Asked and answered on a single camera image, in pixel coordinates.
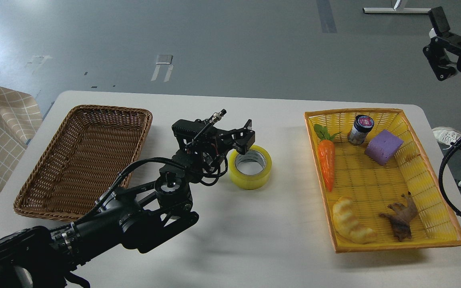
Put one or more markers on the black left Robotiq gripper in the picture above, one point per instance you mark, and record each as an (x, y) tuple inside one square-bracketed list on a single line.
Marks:
[(240, 140)]

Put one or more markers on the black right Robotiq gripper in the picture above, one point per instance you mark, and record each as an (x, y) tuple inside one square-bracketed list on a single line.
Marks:
[(442, 42)]

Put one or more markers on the yellow tape roll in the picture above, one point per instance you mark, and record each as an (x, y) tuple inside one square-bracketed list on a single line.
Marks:
[(262, 164)]

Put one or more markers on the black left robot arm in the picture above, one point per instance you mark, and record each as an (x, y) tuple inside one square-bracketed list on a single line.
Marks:
[(148, 204)]

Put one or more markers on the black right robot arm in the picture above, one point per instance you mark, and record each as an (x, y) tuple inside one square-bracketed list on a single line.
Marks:
[(448, 154)]

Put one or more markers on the white stand base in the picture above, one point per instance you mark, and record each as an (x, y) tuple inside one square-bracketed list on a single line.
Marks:
[(398, 7)]

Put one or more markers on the white sneaker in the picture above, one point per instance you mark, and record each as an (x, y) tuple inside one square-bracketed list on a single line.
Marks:
[(445, 135)]

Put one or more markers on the orange toy carrot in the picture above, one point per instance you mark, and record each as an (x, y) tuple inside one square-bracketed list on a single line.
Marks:
[(326, 154)]

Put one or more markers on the small dark jar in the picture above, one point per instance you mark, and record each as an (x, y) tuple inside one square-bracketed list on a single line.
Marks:
[(361, 127)]

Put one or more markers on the purple sponge block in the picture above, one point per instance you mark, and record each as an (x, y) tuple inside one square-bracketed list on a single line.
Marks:
[(383, 147)]

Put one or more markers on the grey floor plate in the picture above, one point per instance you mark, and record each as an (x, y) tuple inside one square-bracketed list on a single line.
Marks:
[(164, 59)]

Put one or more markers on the toy bread croissant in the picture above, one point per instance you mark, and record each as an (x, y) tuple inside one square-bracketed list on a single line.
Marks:
[(347, 224)]

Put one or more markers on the yellow plastic basket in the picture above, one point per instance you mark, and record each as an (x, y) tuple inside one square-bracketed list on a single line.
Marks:
[(373, 187)]

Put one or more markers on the brown wicker basket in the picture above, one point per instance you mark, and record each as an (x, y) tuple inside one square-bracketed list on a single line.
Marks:
[(91, 146)]

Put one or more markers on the brown toy animal figure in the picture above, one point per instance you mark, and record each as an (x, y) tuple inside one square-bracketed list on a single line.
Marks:
[(400, 221)]

